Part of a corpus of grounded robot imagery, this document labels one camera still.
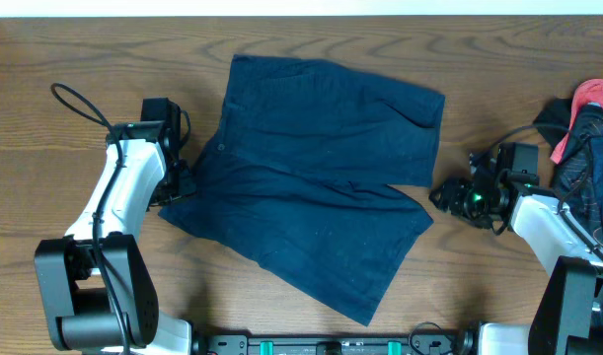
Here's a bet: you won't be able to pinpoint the red cloth in pile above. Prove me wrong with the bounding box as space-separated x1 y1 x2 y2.
551 79 603 164

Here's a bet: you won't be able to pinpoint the dark navy blue shorts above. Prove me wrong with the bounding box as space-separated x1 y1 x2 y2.
160 55 445 325

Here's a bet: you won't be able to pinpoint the black patterned garment in pile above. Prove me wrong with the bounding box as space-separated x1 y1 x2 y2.
534 99 603 245

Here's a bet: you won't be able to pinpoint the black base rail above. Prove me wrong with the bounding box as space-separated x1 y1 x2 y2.
198 330 478 355

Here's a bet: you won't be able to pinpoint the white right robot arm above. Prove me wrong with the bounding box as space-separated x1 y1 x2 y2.
429 169 603 354

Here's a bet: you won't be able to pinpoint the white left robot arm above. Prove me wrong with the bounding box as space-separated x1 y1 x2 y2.
34 128 193 354

